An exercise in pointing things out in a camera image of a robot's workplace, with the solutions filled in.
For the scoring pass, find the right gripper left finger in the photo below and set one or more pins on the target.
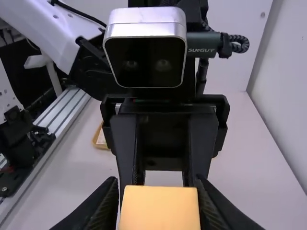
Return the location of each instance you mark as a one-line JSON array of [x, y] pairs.
[[100, 208]]

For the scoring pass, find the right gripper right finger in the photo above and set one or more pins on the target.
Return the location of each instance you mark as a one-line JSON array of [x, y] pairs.
[[216, 210]]

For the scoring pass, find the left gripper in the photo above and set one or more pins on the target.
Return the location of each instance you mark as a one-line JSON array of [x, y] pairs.
[[165, 143]]

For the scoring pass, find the yellow toy car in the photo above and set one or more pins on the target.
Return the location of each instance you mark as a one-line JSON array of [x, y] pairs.
[[158, 208]]

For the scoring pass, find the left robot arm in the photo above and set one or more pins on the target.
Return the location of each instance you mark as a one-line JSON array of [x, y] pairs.
[[60, 24]]

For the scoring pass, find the tan tray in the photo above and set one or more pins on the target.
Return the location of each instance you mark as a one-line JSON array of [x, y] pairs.
[[99, 141]]

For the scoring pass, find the silver rails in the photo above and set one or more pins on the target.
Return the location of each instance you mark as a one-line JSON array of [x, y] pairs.
[[62, 107]]

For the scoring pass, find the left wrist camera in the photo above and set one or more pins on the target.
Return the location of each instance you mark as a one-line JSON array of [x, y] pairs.
[[146, 60]]

